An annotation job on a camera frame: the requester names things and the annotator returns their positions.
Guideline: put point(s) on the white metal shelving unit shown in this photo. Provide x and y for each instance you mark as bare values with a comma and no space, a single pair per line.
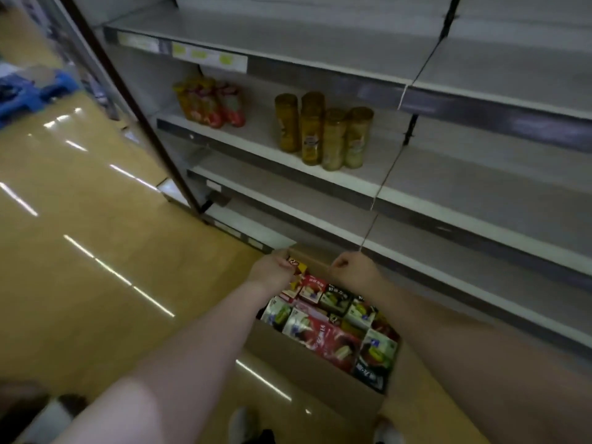
462,180

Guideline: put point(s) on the red and yellow pouch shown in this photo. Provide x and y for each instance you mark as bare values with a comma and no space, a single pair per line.
233,106
213,106
196,101
182,100

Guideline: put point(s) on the person's right hand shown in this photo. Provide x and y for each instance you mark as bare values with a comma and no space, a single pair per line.
358,272

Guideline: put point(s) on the person's white shoe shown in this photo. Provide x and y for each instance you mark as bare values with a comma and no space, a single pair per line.
243,427
388,433

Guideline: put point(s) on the person's left hand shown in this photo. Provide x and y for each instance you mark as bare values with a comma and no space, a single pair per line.
270,275

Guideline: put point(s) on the person's left fingers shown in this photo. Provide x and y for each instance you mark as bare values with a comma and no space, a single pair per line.
286,263

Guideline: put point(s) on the brown cardboard box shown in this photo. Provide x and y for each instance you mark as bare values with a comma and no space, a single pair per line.
305,369

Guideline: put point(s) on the pile of colourful snack boxes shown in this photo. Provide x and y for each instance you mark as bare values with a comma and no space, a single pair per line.
333,328

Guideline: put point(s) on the person's left forearm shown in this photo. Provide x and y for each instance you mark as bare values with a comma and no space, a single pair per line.
185,365

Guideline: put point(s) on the person's right white shoe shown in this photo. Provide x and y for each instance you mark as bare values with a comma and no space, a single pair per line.
388,433

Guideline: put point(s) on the person's right forearm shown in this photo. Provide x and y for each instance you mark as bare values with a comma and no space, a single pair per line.
462,360

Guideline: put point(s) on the person's left white shoe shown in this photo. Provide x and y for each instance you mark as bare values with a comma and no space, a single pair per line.
243,427

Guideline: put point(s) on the person's right fingers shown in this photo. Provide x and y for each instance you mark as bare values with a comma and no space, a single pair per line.
336,265

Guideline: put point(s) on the white price label strip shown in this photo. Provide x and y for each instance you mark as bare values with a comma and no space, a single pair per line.
185,51

